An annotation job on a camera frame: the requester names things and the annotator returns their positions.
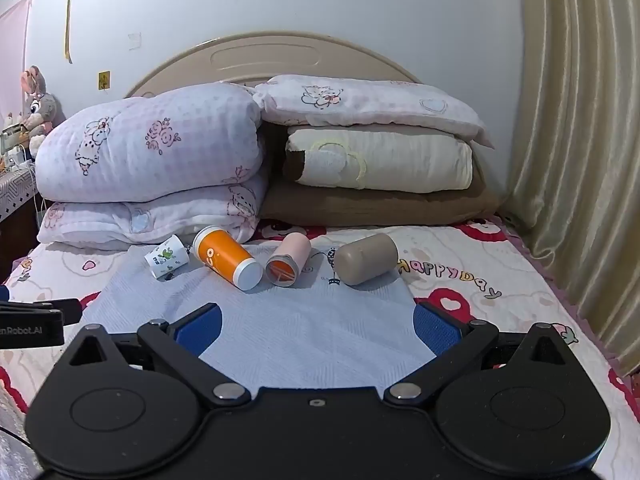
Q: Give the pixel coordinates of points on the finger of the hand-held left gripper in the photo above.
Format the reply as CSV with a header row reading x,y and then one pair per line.
x,y
60,310

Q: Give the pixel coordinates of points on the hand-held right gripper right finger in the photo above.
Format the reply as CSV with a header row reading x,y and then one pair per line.
x,y
435,327

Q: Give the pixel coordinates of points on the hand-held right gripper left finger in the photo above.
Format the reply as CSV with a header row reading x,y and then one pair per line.
x,y
202,325

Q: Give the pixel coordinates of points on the orange cup with white lid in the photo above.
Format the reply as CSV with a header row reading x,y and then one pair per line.
x,y
225,259

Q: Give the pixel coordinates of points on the small white printed paper cup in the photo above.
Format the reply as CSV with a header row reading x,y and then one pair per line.
x,y
167,257

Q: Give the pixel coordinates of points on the taupe cup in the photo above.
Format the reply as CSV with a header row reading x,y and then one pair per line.
x,y
365,259

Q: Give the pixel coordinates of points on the pink cup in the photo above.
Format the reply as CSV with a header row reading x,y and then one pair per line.
x,y
295,252

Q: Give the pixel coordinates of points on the printed bed sheet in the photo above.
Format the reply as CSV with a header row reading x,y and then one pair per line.
x,y
505,280

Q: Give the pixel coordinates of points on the light blue cloth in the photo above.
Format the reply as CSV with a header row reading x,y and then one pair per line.
x,y
305,330

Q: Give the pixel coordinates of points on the pink checked folded quilt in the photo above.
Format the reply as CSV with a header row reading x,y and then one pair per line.
x,y
150,145
150,220

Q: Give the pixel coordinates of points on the bedside table with lace cloth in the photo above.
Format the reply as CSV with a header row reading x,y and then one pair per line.
x,y
15,190

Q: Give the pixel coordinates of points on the brown pillow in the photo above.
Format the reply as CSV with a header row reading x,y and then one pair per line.
x,y
370,207

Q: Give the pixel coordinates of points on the cream folded blanket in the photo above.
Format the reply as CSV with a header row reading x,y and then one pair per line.
x,y
400,160

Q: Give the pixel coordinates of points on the grey plush rabbit toy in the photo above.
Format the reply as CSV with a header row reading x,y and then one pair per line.
x,y
42,105

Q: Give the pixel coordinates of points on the beige striped curtain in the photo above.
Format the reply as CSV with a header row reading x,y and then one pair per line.
x,y
575,160

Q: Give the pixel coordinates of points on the pink checked pillow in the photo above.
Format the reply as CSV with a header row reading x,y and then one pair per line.
x,y
370,102

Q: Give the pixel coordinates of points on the beige headboard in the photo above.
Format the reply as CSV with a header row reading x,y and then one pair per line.
x,y
270,55

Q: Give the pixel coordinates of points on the yellow tape strip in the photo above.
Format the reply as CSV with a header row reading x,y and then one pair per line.
x,y
68,20

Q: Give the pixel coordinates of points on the yellow wall hook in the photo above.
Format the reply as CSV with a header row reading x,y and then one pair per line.
x,y
104,80

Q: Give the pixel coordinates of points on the pink wall hanging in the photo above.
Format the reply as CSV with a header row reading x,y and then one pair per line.
x,y
12,60

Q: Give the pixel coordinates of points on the clear wall hook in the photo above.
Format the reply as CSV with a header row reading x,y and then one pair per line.
x,y
134,41

